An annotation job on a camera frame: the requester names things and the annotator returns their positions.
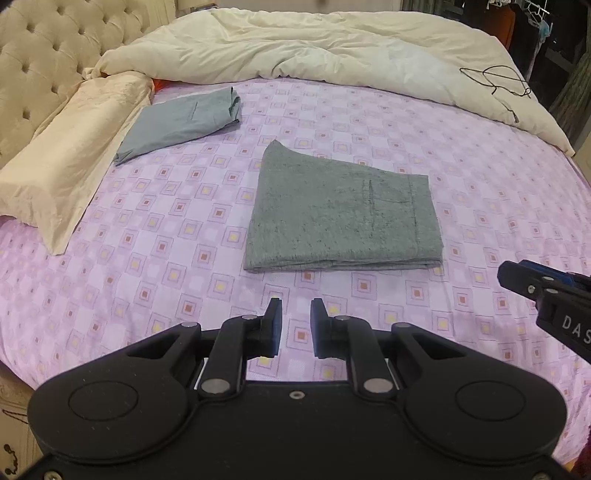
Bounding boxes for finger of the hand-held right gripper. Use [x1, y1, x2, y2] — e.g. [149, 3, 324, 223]
[498, 261, 561, 301]
[519, 261, 575, 283]

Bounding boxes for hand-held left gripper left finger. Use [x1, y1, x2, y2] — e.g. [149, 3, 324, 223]
[124, 298, 283, 398]

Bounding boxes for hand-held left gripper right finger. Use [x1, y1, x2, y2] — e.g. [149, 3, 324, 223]
[310, 298, 467, 398]

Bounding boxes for grey-green towel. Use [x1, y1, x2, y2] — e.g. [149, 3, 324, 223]
[243, 140, 444, 274]

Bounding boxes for folded blue-grey pants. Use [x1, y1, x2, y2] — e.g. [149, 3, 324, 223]
[113, 87, 242, 167]

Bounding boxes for green curtain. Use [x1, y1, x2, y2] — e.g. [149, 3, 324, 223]
[549, 46, 591, 139]

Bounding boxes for dark hanging clothes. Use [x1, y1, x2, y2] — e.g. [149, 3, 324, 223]
[508, 0, 555, 79]

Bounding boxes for orange hanging garment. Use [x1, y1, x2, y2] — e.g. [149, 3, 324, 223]
[489, 4, 515, 49]

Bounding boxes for beige pillow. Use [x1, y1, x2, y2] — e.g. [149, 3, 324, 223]
[0, 74, 154, 256]

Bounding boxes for beige duvet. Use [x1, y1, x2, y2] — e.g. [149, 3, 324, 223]
[83, 7, 576, 158]

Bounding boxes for beige tufted headboard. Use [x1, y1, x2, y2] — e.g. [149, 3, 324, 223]
[0, 0, 178, 169]

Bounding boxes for black cable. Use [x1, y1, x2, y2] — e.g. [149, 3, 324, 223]
[459, 65, 532, 124]

